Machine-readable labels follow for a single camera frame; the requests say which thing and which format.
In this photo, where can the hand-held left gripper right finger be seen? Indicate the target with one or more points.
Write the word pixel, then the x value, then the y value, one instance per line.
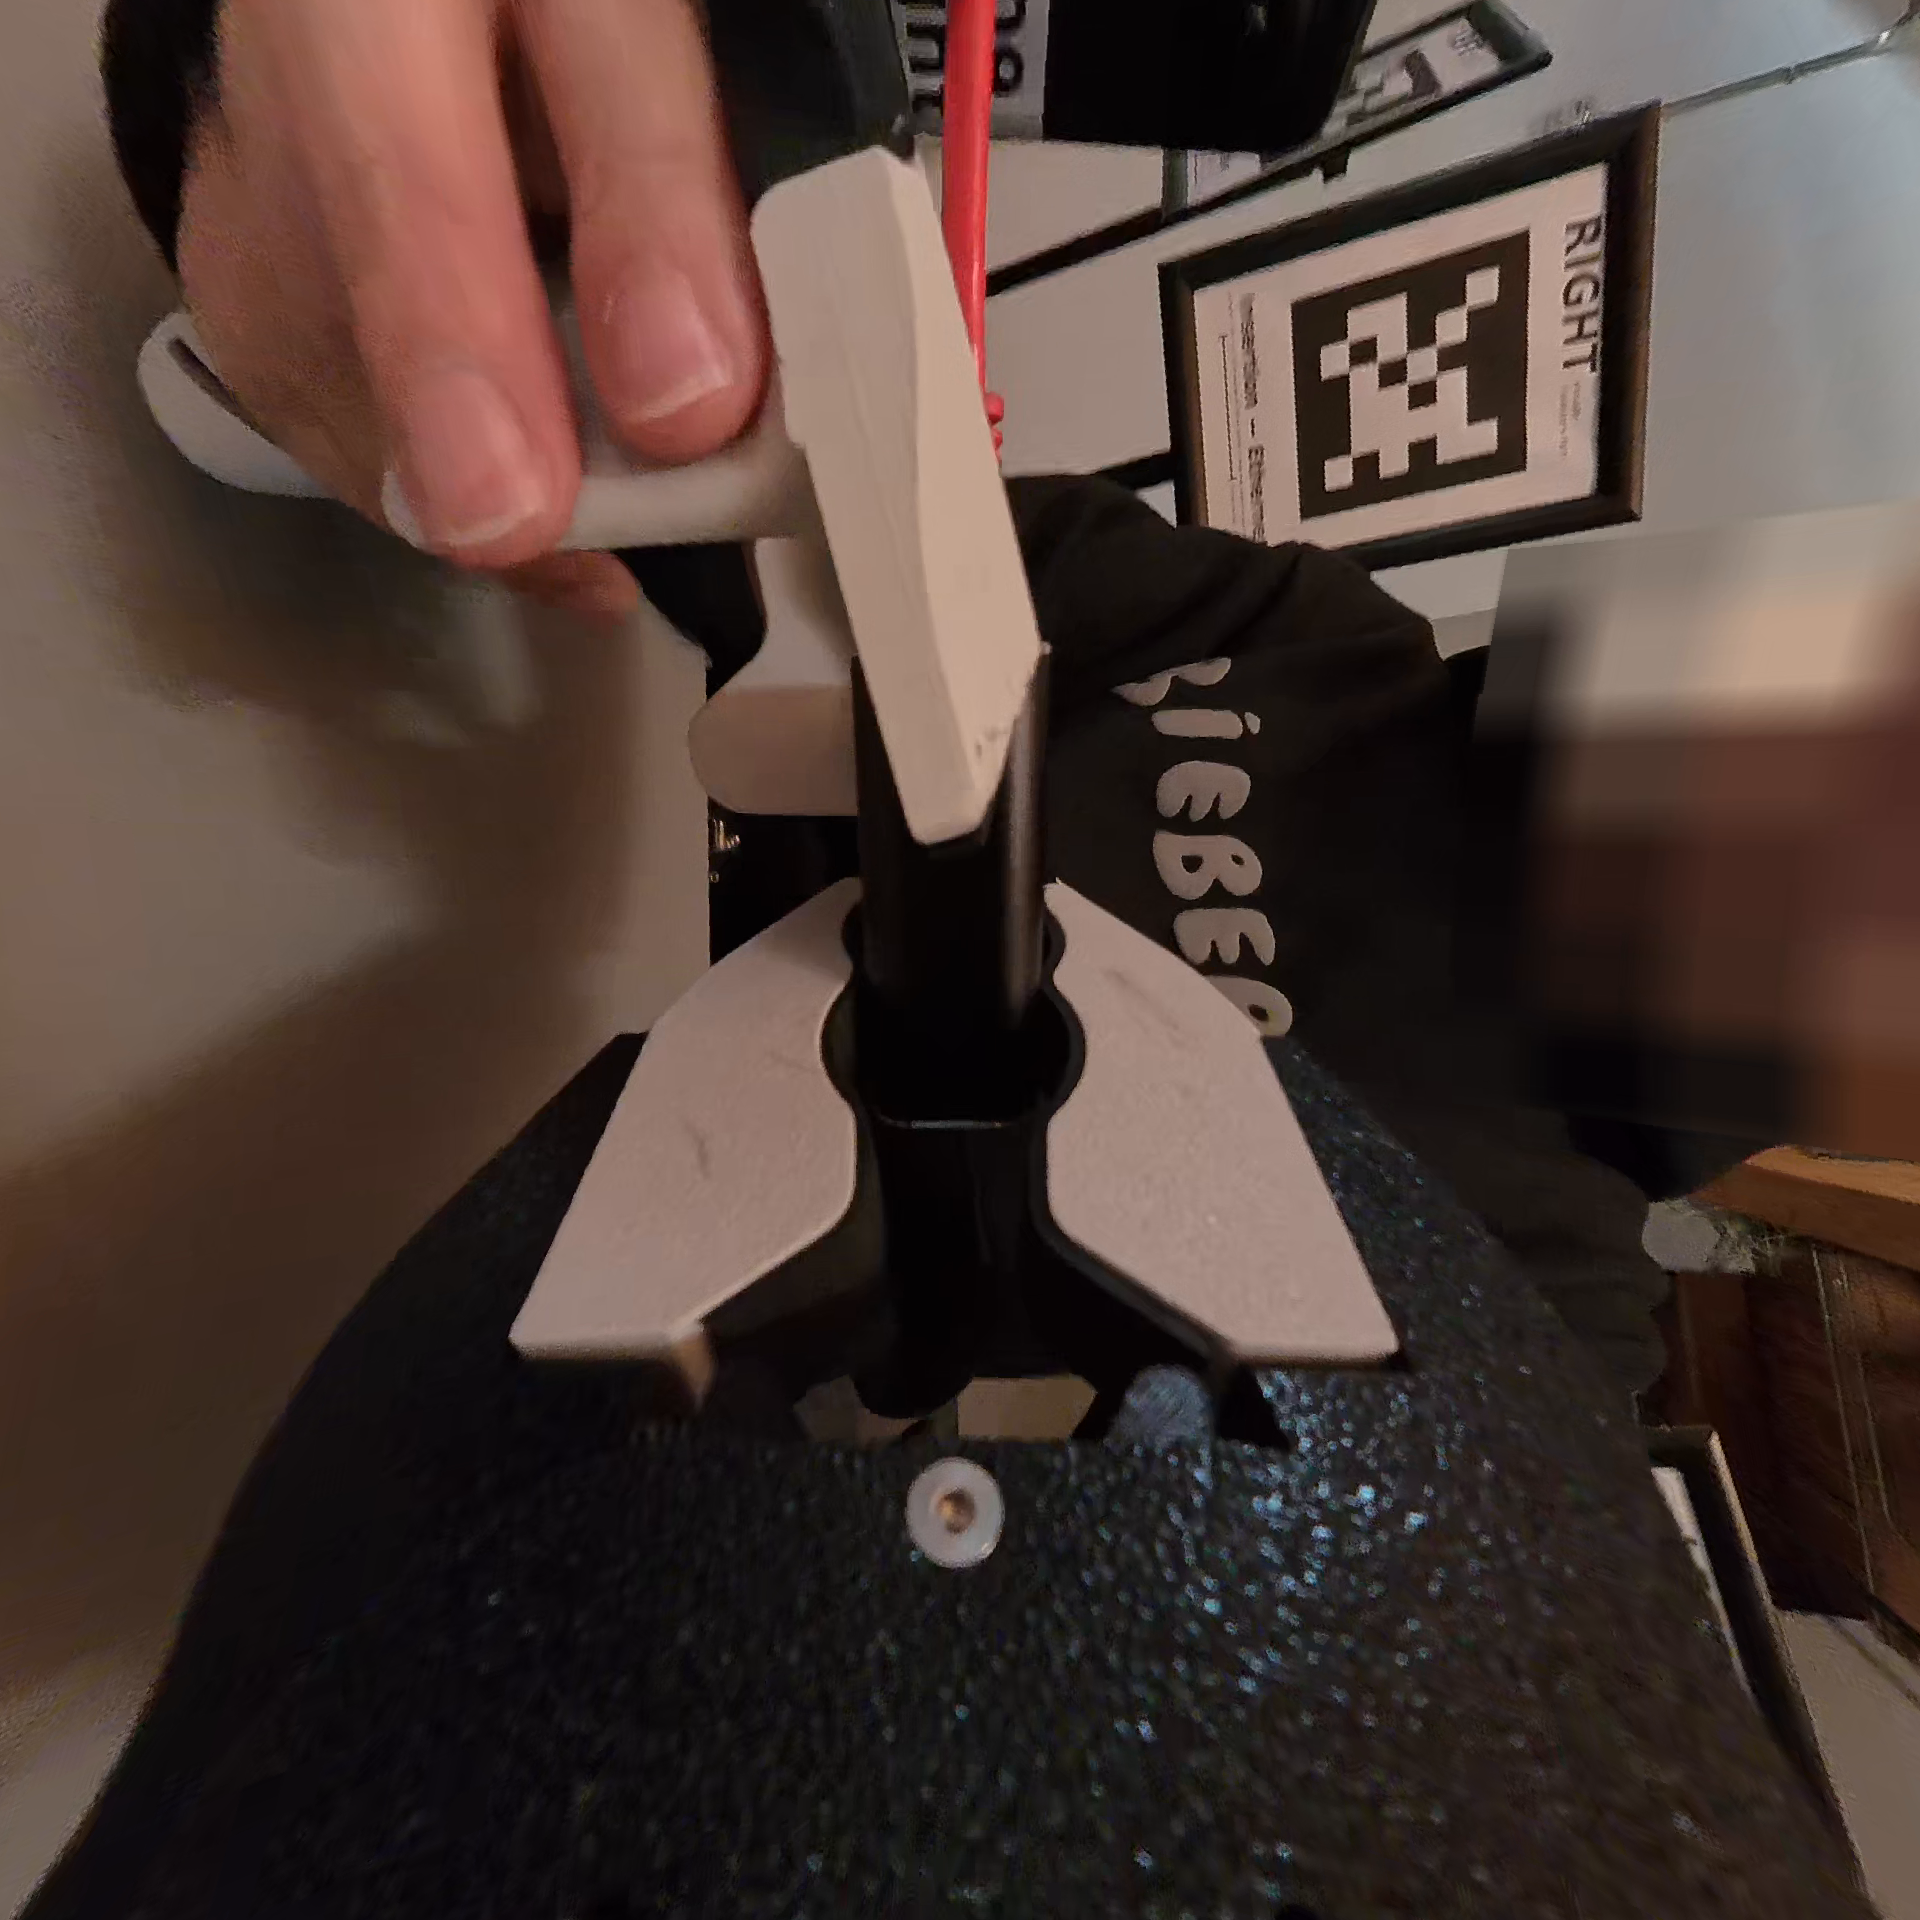
pixel 1200 1185

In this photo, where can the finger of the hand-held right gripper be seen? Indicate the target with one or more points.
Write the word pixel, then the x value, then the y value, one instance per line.
pixel 901 451
pixel 779 734

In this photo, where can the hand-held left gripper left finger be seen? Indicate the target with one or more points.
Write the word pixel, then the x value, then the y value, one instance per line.
pixel 705 1172

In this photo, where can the black network splitter box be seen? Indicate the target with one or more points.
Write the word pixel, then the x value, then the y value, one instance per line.
pixel 944 974

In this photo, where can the grey desk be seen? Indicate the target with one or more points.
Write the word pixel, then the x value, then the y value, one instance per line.
pixel 224 974

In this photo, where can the person's right hand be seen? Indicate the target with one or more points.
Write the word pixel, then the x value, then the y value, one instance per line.
pixel 420 226

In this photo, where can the wooden pillar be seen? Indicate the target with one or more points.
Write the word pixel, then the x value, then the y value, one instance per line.
pixel 1815 1350

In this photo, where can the black framed wall poster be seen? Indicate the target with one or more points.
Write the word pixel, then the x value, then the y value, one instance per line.
pixel 1410 375
pixel 1425 61

